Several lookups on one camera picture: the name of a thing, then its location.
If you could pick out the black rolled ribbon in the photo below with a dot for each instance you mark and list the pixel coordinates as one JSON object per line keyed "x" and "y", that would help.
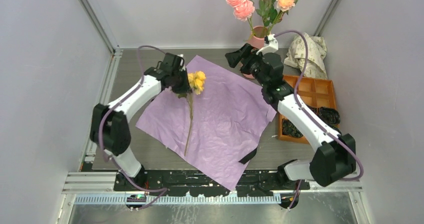
{"x": 329, "y": 115}

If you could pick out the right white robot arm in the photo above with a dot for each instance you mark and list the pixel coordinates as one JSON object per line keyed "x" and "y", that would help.
{"x": 334, "y": 153}

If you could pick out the yellow flower bunch stems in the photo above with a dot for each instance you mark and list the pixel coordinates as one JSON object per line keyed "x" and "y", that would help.
{"x": 196, "y": 82}

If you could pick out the black ribbon with gold text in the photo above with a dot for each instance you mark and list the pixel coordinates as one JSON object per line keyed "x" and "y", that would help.
{"x": 248, "y": 157}

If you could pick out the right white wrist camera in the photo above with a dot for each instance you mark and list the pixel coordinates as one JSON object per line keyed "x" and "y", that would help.
{"x": 271, "y": 45}

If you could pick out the orange compartment tray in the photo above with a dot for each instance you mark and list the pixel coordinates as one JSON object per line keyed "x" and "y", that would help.
{"x": 316, "y": 93}

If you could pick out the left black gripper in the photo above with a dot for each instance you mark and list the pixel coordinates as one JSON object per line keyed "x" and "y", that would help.
{"x": 185, "y": 88}

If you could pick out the purple wrapping paper sheet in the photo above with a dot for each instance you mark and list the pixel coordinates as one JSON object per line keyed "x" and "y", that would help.
{"x": 229, "y": 117}

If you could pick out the white flower with leaves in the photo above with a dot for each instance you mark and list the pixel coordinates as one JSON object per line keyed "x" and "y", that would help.
{"x": 270, "y": 16}

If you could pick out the crumpled printed paper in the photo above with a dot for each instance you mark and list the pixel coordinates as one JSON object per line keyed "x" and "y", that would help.
{"x": 308, "y": 56}

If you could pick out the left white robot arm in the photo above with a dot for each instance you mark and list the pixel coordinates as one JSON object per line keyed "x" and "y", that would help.
{"x": 110, "y": 122}

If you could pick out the pink cylindrical vase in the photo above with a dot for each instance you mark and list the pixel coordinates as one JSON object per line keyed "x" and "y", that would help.
{"x": 257, "y": 37}

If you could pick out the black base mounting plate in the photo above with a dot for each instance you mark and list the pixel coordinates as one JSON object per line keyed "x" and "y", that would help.
{"x": 253, "y": 183}

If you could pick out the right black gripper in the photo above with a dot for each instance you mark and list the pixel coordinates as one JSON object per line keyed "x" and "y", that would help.
{"x": 245, "y": 55}

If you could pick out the pink flower stem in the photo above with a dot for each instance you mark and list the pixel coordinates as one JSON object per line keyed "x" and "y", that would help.
{"x": 242, "y": 10}

